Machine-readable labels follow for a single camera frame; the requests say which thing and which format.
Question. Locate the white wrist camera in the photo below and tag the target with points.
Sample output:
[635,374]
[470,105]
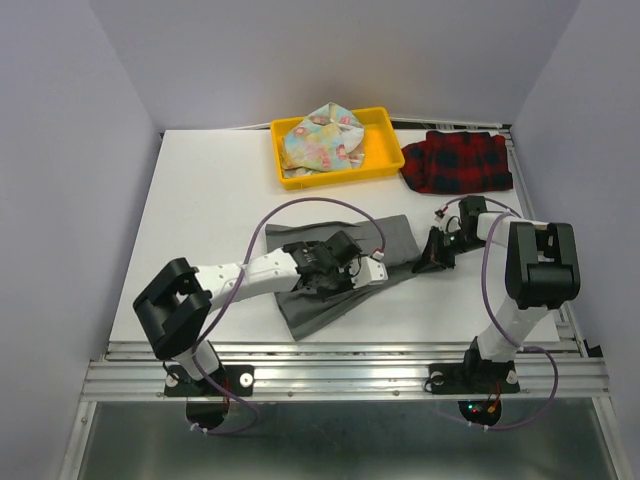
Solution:
[445,220]
[366,271]

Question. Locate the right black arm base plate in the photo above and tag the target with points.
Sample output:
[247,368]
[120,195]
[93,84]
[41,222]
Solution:
[487,377]

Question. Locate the pastel patterned cloth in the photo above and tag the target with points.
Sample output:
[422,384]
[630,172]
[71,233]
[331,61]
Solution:
[330,139]

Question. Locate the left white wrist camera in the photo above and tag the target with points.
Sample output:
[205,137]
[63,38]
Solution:
[366,271]

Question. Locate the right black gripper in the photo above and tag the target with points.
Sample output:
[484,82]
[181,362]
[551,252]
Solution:
[432,256]

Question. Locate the aluminium frame rail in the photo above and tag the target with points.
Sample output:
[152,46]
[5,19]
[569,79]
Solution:
[349,403]

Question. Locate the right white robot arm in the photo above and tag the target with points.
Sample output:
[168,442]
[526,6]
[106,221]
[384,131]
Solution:
[541,274]

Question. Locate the grey skirt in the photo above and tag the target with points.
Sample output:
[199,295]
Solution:
[305,314]

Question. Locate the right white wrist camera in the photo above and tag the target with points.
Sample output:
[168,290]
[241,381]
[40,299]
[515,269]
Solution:
[445,220]

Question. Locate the red black plaid skirt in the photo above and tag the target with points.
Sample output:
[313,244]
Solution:
[457,163]

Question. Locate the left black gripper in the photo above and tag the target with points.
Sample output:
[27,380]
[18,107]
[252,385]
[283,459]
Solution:
[323,293]

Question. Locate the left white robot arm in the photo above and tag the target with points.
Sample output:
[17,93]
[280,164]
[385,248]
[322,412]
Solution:
[173,307]

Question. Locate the yellow plastic bin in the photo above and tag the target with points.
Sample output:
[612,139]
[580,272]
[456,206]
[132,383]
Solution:
[383,155]

